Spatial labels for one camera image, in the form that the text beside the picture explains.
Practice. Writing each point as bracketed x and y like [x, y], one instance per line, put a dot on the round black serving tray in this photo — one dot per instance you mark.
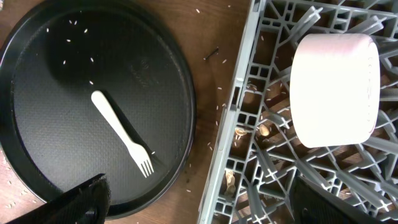
[52, 134]

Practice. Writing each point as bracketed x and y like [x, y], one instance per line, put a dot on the grey dishwasher rack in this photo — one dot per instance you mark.
[257, 154]

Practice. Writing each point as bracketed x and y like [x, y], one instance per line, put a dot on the white plastic fork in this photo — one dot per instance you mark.
[136, 151]

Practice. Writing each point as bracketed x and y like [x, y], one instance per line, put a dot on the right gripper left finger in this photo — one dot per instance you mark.
[88, 203]

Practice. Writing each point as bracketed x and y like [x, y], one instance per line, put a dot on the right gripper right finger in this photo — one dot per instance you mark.
[312, 204]

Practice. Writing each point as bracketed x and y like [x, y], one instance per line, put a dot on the white bowl with rice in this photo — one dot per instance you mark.
[335, 89]

